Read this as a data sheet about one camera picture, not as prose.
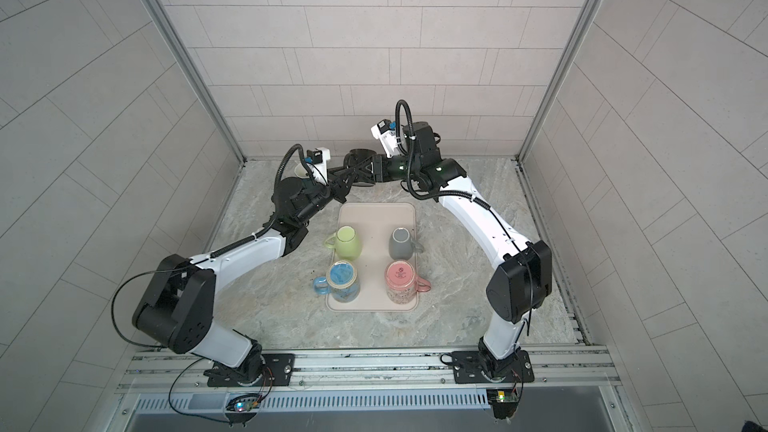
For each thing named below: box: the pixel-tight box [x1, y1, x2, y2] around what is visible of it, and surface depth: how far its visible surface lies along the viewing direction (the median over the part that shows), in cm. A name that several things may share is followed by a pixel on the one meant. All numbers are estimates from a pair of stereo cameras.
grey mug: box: [388, 227, 425, 261], surface depth 88 cm
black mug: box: [343, 148, 377, 187], surface depth 80 cm
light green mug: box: [324, 226, 363, 261], surface depth 87 cm
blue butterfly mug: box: [313, 260, 361, 304], surface depth 77 cm
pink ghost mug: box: [385, 260, 431, 305], surface depth 77 cm
